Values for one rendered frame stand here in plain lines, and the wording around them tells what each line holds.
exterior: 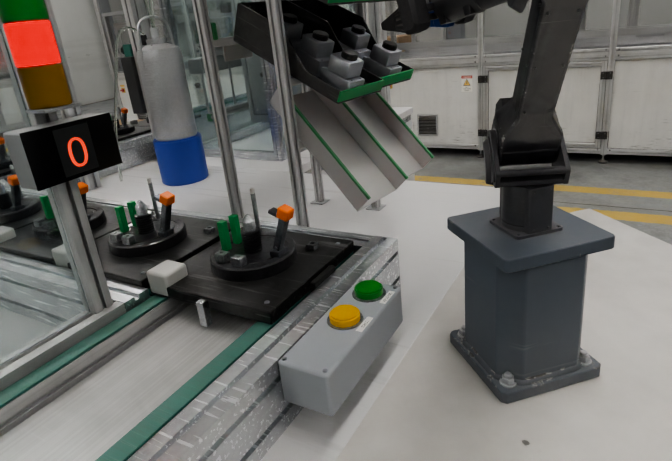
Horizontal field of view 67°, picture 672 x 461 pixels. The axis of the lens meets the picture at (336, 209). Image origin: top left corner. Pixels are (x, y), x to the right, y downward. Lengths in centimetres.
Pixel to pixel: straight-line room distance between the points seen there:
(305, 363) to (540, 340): 29
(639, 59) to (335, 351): 410
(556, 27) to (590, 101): 406
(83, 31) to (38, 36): 1273
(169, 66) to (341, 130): 78
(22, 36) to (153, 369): 44
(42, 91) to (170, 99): 101
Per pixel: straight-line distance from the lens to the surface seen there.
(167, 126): 172
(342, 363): 62
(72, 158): 72
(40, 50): 71
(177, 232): 97
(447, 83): 479
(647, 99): 458
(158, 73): 170
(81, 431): 70
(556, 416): 70
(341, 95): 90
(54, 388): 78
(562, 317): 69
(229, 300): 75
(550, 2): 51
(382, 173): 104
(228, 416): 58
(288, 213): 75
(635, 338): 86
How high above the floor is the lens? 133
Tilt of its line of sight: 21 degrees down
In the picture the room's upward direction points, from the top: 6 degrees counter-clockwise
